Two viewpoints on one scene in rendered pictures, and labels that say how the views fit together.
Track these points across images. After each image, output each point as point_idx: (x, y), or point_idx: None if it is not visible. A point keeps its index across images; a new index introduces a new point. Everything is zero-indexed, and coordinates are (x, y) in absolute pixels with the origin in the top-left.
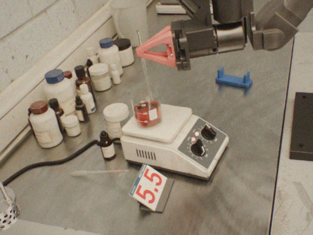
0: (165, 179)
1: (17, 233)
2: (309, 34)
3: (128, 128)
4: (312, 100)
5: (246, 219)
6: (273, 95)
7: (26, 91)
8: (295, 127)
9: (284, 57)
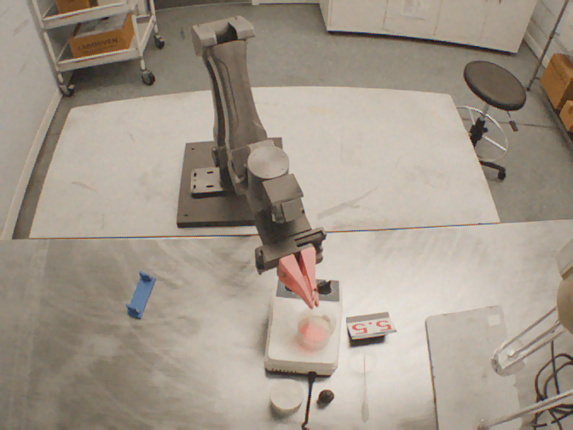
0: (350, 323)
1: (452, 413)
2: (37, 223)
3: (332, 355)
4: (193, 206)
5: (373, 246)
6: (171, 249)
7: None
8: (247, 217)
9: (86, 245)
